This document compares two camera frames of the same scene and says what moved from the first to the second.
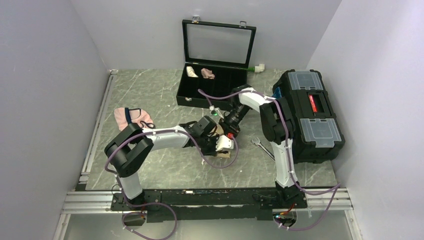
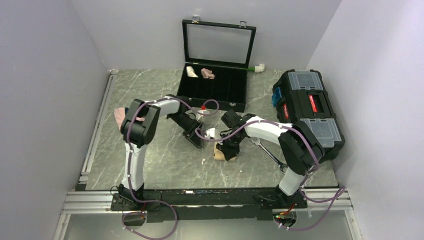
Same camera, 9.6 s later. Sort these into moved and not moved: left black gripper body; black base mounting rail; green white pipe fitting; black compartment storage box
Moved: left black gripper body
Not moved: black base mounting rail; black compartment storage box; green white pipe fitting
